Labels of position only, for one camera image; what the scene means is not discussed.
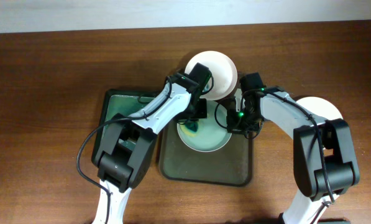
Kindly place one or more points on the dark green water tray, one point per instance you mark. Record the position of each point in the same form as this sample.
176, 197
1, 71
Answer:
117, 105

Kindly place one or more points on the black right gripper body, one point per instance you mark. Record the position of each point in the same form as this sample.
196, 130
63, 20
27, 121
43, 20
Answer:
242, 121

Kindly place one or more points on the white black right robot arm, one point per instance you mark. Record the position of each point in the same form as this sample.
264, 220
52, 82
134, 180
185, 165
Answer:
324, 161

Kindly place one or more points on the brown serving tray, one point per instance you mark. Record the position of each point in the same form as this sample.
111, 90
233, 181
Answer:
230, 165

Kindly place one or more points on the pinkish white plate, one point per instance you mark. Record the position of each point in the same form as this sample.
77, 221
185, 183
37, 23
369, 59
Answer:
223, 70

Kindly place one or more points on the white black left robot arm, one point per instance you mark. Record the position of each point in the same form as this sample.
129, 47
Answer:
115, 184

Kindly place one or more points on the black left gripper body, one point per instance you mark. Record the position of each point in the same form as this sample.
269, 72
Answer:
193, 115

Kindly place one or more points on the pale green white plate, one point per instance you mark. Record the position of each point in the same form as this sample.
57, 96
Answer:
211, 135

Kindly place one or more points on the green yellow sponge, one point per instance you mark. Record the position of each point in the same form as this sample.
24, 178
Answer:
192, 127

